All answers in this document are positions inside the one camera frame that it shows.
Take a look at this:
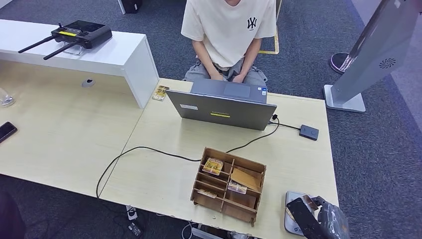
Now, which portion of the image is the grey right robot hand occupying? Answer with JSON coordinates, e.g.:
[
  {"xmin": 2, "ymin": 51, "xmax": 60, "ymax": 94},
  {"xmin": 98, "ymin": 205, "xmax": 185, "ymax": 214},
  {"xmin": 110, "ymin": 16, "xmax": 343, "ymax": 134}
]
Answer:
[{"xmin": 309, "ymin": 195, "xmax": 351, "ymax": 239}]

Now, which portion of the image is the hotel key card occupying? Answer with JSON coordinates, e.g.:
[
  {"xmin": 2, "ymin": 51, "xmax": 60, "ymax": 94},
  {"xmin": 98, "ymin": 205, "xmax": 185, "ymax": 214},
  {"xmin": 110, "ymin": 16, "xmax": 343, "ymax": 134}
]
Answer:
[
  {"xmin": 197, "ymin": 189, "xmax": 218, "ymax": 199},
  {"xmin": 227, "ymin": 180, "xmax": 248, "ymax": 195},
  {"xmin": 152, "ymin": 85, "xmax": 170, "ymax": 102}
]

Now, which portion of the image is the person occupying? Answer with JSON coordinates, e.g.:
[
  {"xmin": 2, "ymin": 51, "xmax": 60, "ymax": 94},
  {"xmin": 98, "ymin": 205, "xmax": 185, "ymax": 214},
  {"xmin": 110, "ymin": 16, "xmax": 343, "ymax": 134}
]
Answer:
[{"xmin": 180, "ymin": 0, "xmax": 277, "ymax": 87}]

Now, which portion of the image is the white card reader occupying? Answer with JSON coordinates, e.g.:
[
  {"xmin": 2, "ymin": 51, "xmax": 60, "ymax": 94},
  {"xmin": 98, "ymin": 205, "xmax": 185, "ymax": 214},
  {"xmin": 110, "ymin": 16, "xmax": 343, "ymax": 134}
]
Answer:
[{"xmin": 284, "ymin": 190, "xmax": 317, "ymax": 237}]

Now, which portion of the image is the grey laptop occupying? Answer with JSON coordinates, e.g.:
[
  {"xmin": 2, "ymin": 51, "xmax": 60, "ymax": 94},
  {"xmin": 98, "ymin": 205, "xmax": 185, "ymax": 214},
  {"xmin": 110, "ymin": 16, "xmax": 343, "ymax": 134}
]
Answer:
[{"xmin": 166, "ymin": 78, "xmax": 278, "ymax": 131}]

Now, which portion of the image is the dark grey USB box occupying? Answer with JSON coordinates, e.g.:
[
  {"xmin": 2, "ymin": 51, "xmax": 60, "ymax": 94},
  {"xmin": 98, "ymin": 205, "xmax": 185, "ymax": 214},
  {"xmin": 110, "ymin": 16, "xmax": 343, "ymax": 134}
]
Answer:
[{"xmin": 299, "ymin": 124, "xmax": 320, "ymax": 141}]

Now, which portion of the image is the white desk shelf riser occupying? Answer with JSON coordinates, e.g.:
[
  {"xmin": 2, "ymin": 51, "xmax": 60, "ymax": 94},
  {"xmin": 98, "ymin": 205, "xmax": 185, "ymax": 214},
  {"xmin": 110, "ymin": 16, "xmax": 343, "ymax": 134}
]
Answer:
[{"xmin": 0, "ymin": 18, "xmax": 160, "ymax": 110}]

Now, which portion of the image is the black box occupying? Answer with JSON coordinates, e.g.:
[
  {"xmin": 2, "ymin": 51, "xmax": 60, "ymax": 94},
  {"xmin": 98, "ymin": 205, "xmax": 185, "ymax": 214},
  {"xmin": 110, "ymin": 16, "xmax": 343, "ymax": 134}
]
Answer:
[{"xmin": 117, "ymin": 0, "xmax": 144, "ymax": 14}]

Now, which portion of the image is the wooden compartment organizer box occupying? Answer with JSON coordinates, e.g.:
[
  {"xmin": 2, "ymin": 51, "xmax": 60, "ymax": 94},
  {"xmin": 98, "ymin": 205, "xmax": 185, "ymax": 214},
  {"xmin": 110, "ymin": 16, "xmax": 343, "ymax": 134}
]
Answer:
[{"xmin": 190, "ymin": 147, "xmax": 267, "ymax": 227}]

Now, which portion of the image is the silver kiosk stand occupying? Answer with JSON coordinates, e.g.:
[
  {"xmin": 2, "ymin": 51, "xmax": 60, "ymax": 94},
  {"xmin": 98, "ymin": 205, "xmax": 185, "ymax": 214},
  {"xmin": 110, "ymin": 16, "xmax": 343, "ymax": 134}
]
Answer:
[{"xmin": 323, "ymin": 0, "xmax": 422, "ymax": 113}]

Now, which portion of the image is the black remote controller with antennas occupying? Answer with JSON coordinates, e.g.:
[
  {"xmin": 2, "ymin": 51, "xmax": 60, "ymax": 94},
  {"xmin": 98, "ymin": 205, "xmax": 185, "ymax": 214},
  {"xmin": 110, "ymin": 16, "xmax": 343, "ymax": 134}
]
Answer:
[{"xmin": 17, "ymin": 20, "xmax": 113, "ymax": 61}]

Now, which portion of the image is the clear acrylic stand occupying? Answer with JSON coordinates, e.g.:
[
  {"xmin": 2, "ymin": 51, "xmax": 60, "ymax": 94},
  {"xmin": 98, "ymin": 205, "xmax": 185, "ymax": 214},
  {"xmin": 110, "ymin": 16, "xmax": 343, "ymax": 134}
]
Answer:
[{"xmin": 62, "ymin": 43, "xmax": 84, "ymax": 56}]

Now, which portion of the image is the white power strip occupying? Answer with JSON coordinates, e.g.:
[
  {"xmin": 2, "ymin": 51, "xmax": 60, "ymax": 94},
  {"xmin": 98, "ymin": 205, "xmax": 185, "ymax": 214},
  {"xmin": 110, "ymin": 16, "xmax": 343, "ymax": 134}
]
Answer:
[{"xmin": 125, "ymin": 205, "xmax": 138, "ymax": 221}]

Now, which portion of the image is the black power adapter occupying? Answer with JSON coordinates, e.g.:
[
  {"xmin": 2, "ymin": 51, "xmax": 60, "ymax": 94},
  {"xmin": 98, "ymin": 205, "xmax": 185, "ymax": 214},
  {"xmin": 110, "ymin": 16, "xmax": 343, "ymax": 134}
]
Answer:
[{"xmin": 127, "ymin": 222, "xmax": 143, "ymax": 238}]

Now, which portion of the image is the clear drinking glass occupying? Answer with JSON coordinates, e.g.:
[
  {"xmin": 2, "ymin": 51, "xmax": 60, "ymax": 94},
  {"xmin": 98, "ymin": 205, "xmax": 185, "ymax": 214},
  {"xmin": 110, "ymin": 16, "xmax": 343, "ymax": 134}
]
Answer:
[{"xmin": 0, "ymin": 88, "xmax": 16, "ymax": 108}]

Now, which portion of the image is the black smartphone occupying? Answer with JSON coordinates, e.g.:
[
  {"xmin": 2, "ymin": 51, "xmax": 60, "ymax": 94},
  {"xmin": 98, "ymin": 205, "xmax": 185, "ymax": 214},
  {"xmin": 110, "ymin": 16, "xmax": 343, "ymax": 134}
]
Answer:
[{"xmin": 0, "ymin": 121, "xmax": 18, "ymax": 144}]

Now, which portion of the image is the thin black USB cable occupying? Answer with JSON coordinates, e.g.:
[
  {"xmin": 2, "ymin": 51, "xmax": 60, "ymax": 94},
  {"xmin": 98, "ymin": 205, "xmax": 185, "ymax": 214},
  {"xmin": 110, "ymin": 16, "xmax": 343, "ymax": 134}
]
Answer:
[{"xmin": 268, "ymin": 121, "xmax": 301, "ymax": 131}]

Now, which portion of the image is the black power cable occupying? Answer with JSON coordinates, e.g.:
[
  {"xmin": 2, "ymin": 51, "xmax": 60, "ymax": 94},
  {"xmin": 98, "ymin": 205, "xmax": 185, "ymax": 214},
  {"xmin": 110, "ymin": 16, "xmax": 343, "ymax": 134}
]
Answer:
[{"xmin": 96, "ymin": 114, "xmax": 280, "ymax": 199}]

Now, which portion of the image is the round chrome post base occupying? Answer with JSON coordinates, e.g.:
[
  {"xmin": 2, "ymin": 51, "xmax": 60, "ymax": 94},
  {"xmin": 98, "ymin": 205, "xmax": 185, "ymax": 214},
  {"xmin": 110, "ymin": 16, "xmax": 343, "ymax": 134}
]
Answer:
[{"xmin": 329, "ymin": 52, "xmax": 359, "ymax": 75}]

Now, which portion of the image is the white cable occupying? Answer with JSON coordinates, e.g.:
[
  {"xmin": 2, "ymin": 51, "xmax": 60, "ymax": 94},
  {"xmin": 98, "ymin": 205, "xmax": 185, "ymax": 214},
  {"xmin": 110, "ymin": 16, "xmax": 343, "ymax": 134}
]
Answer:
[{"xmin": 181, "ymin": 222, "xmax": 195, "ymax": 239}]

